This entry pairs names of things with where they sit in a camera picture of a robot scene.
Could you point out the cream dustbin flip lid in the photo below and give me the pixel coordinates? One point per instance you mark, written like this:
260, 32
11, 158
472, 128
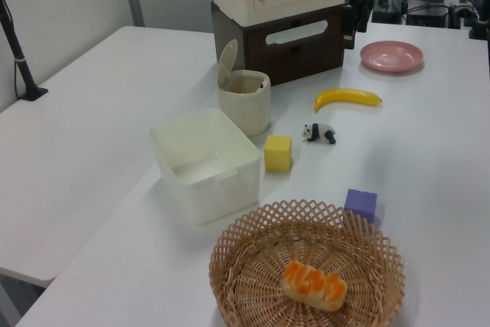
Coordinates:
226, 63

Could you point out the cream dustbin body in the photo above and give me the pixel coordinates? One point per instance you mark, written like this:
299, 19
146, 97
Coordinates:
245, 112

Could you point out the pink plastic plate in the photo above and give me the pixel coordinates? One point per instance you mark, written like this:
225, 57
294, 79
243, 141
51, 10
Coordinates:
391, 57

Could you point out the dark brown drawer box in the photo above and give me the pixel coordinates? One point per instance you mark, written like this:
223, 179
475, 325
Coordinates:
294, 51

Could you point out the black electronics box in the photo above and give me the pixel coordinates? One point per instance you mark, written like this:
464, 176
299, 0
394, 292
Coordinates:
426, 17

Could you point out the yellow plastic banana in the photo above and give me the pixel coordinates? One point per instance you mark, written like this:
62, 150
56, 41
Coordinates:
348, 97

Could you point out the toy panda figure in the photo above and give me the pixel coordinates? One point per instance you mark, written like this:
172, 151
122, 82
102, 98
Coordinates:
319, 133

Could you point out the black desk clamp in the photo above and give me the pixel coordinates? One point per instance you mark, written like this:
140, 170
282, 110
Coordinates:
480, 28

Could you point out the yellow foam cube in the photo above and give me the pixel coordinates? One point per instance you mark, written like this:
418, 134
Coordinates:
277, 154

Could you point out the purple foam cube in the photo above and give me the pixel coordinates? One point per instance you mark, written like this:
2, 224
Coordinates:
360, 204

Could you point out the white plastic storage box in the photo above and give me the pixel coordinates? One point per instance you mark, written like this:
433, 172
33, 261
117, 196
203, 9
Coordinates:
226, 193

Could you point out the woven wicker basket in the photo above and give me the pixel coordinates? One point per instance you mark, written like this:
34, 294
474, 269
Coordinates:
260, 265

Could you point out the orange glazed bread loaf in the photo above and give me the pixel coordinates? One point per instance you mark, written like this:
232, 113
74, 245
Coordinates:
314, 285

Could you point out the black camera stand pole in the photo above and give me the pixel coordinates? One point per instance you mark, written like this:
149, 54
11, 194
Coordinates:
17, 55

